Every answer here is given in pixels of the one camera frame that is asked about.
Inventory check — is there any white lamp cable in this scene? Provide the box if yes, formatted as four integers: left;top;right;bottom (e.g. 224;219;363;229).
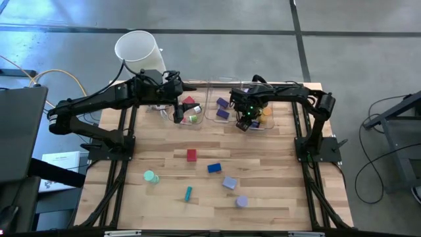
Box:
154;105;169;120

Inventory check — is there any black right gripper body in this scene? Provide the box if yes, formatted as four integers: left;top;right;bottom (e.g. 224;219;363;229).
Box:
230;87;264;132

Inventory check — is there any mint green hourglass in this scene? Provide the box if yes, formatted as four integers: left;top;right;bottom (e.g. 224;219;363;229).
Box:
143;170;161;185

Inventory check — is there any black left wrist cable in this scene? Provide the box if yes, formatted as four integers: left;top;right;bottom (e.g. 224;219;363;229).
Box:
84;60;145;99

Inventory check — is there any orange hourglass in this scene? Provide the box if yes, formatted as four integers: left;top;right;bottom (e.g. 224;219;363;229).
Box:
258;107;273;124

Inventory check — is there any white paper booklet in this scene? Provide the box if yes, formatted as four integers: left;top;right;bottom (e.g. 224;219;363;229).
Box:
38;151;82;194

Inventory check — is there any black floor cable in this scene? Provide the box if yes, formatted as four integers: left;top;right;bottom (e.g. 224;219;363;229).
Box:
353;141;421;205

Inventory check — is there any black stand cable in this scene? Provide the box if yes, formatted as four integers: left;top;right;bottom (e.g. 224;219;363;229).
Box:
361;93;414;129

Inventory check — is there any yellow extension cable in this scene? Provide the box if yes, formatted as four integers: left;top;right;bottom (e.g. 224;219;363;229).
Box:
28;68;88;98

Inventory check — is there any clear plastic bin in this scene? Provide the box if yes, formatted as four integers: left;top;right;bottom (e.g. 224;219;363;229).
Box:
168;82;209;125
239;82;276;130
206;78;243;123

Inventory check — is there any thin yellow cable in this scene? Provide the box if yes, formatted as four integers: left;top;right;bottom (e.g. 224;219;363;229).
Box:
0;55;57;109

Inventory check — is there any black aluminium table frame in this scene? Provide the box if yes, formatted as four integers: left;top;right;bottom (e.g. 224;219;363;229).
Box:
74;81;355;237

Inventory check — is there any dark grey equipment cart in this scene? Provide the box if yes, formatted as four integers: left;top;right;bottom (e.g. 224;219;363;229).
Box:
0;86;87;233

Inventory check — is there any silver metal bracket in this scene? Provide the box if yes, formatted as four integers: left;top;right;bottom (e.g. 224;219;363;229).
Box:
288;231;326;237
103;230;142;237

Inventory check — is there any dark metal equipment stand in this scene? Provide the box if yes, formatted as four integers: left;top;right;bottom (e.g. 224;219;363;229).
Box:
363;89;421;195

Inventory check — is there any white cylinder shade lamp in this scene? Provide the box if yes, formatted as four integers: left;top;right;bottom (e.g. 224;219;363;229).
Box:
114;30;175;115

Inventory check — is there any black flat floor bar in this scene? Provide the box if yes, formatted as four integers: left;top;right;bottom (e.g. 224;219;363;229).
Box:
0;68;37;78

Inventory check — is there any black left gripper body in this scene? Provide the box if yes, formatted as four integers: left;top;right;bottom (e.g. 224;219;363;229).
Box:
162;71;184;124

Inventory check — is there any lavender rectangular box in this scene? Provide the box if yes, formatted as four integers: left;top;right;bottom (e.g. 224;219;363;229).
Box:
222;176;238;191

